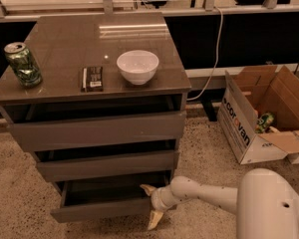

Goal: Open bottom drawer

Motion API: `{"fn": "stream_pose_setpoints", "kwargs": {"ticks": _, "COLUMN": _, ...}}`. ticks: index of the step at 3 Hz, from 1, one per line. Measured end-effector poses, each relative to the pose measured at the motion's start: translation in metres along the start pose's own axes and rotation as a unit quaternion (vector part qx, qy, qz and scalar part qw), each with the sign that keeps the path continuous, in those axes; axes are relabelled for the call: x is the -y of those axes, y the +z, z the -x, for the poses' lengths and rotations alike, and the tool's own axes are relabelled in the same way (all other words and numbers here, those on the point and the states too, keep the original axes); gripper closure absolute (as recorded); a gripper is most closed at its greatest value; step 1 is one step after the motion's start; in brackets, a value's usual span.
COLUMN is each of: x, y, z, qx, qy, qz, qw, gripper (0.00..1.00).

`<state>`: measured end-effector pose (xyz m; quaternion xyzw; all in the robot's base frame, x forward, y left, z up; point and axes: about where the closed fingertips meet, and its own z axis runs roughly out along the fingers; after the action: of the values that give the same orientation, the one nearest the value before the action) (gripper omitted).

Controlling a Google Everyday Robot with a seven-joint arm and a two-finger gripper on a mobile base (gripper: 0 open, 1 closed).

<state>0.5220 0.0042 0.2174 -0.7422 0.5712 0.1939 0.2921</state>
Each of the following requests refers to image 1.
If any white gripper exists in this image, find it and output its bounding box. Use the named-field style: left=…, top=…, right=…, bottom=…
left=140, top=184, right=176, bottom=230

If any grey bottom drawer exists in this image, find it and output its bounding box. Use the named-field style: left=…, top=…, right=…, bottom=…
left=51, top=170, right=171, bottom=223

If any grey drawer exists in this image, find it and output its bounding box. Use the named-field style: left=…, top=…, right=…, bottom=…
left=51, top=170, right=171, bottom=223
left=37, top=150, right=176, bottom=182
left=9, top=112, right=186, bottom=152

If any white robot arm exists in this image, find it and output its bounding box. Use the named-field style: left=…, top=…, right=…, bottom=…
left=141, top=168, right=299, bottom=239

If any grey middle drawer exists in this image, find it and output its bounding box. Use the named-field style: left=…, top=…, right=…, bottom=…
left=37, top=150, right=176, bottom=182

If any grey top drawer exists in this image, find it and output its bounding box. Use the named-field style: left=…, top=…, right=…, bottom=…
left=9, top=112, right=186, bottom=152

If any grey three-drawer cabinet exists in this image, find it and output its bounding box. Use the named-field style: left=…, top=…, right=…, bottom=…
left=0, top=12, right=192, bottom=207

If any open cardboard box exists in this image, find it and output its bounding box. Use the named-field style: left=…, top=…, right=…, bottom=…
left=218, top=66, right=299, bottom=164

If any white bowl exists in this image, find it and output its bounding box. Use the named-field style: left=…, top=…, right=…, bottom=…
left=117, top=50, right=159, bottom=85

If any black snack bar wrapper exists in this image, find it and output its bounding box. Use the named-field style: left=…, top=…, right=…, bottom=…
left=82, top=66, right=103, bottom=92

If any green can in box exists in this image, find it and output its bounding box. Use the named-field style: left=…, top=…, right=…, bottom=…
left=255, top=113, right=274, bottom=133

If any green soda can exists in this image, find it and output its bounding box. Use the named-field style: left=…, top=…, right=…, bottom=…
left=4, top=42, right=42, bottom=88

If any metal window railing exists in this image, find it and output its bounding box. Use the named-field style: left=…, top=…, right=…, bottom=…
left=0, top=0, right=299, bottom=20

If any white cable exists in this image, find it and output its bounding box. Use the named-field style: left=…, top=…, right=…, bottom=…
left=186, top=6, right=224, bottom=103

